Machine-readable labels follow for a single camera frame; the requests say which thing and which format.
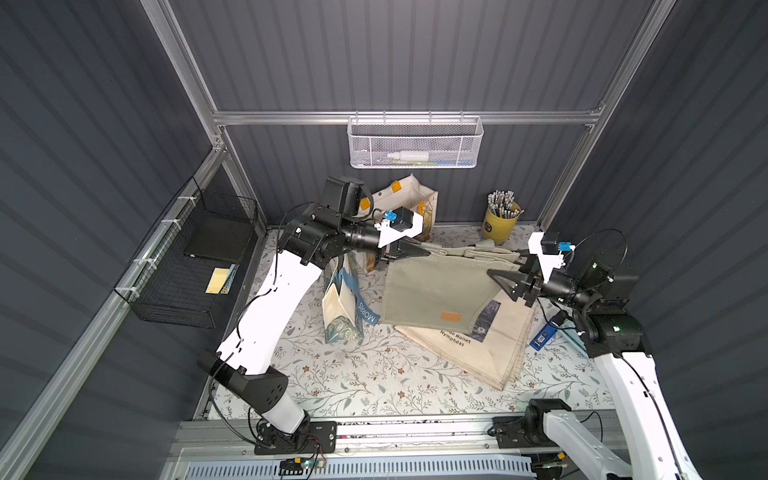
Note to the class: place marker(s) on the yellow sticky notepad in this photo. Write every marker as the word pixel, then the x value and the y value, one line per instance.
pixel 217 280

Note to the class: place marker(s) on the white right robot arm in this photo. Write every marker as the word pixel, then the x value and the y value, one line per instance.
pixel 595 300

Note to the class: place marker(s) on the black notebook in basket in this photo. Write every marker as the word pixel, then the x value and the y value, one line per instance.
pixel 218 238

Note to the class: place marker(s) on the cream tote blue print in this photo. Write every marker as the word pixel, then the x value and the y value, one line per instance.
pixel 344 309

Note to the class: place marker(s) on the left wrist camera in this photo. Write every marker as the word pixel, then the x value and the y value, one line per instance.
pixel 398 224

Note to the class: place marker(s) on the bundle of pencils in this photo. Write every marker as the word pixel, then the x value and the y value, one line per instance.
pixel 501 203

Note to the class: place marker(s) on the cream tote bag front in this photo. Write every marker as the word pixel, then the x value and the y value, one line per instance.
pixel 494 349

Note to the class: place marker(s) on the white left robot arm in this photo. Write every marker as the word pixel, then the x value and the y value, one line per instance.
pixel 326 229

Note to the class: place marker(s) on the white tube in basket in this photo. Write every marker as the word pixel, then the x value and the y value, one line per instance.
pixel 409 157

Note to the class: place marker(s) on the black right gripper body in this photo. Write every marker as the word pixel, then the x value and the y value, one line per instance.
pixel 533 285

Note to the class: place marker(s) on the olive green canvas bag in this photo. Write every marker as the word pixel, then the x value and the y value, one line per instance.
pixel 445 290

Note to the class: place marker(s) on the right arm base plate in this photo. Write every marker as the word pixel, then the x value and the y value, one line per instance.
pixel 509 432

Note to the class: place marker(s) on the blue black marker device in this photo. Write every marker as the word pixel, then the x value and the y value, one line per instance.
pixel 548 331

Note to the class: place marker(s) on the yellow pencil cup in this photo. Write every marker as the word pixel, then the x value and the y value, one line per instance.
pixel 499 228

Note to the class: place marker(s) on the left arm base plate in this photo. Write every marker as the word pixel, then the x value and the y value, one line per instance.
pixel 311 437

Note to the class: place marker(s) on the small green circuit board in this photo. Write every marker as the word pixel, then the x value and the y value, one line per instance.
pixel 297 466

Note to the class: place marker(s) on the cream tote yellow handles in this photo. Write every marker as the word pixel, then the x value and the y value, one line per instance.
pixel 410 193

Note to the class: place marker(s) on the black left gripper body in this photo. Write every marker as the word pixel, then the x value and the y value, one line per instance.
pixel 387 246

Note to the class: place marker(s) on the black wire wall basket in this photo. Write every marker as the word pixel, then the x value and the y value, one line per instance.
pixel 169 287

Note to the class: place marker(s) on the white wire wall basket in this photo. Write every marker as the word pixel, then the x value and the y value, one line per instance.
pixel 453 143

